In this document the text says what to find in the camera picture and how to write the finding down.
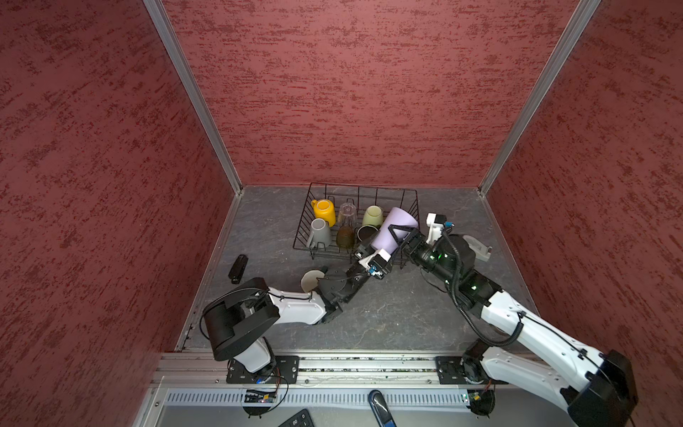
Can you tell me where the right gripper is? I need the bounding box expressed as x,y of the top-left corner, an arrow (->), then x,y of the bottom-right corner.
388,225 -> 458,286

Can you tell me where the black mug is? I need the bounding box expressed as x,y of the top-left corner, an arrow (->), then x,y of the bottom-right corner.
356,224 -> 378,243

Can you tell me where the purple cup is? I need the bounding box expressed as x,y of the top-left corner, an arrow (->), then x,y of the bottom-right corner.
370,207 -> 419,254

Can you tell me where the olive glass cup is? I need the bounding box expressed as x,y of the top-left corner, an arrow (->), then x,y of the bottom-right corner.
336,225 -> 356,250

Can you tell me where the light green mug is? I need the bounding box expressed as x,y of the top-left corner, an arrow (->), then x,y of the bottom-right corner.
362,206 -> 384,229

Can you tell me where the clear glass cup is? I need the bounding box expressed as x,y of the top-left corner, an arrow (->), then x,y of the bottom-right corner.
337,201 -> 358,229

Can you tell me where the white grey mug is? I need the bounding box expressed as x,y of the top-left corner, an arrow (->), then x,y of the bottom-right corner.
306,218 -> 332,250

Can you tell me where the yellow mug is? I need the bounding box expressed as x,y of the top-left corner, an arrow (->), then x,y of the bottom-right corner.
311,199 -> 337,228

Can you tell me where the dark green mug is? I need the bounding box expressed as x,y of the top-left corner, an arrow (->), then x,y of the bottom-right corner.
300,270 -> 325,293

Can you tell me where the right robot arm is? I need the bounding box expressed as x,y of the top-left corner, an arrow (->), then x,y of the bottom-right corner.
389,225 -> 639,426

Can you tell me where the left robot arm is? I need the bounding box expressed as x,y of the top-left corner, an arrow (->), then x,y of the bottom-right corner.
200,245 -> 391,374

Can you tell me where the black blue handheld device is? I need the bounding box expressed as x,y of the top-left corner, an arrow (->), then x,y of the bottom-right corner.
368,390 -> 396,427

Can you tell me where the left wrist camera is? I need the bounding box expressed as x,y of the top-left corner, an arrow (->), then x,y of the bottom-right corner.
359,249 -> 392,279

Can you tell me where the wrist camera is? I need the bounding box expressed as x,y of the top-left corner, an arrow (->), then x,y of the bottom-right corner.
426,213 -> 453,246
359,249 -> 392,279

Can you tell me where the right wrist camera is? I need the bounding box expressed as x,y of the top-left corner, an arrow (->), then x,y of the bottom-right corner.
426,213 -> 453,246

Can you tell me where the black wire dish rack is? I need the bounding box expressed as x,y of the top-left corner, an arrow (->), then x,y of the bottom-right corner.
293,183 -> 420,261

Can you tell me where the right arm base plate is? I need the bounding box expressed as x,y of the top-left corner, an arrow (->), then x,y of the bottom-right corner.
435,356 -> 505,386

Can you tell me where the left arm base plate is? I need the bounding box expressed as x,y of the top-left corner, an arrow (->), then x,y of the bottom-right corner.
225,356 -> 300,385

